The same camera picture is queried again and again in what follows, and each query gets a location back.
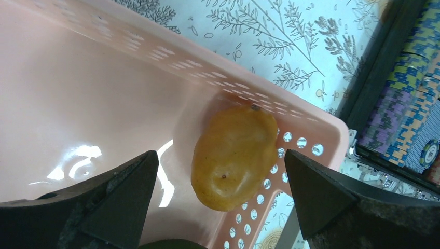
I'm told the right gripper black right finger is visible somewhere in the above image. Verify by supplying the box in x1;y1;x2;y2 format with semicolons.
284;150;439;248

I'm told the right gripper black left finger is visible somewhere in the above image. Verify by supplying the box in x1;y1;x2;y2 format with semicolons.
1;150;159;248

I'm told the green avocado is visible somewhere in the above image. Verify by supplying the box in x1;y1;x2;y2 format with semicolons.
139;239;207;249

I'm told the brown potato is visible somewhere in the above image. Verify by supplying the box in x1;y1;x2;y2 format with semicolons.
191;104;278;212

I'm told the black poker chip case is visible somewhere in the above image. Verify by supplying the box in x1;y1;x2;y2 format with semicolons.
340;1;439;201

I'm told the pink plastic basket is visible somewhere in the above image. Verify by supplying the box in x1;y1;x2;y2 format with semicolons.
1;1;348;248

